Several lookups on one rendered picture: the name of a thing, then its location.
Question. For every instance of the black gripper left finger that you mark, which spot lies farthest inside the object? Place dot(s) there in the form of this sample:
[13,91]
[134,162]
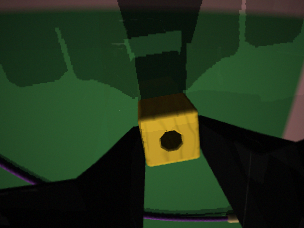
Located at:
[109,194]

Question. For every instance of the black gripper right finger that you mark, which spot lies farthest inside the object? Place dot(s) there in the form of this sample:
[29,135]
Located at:
[261,175]

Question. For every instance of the yellow wooden block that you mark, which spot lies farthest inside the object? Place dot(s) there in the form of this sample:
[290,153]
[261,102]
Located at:
[169,129]

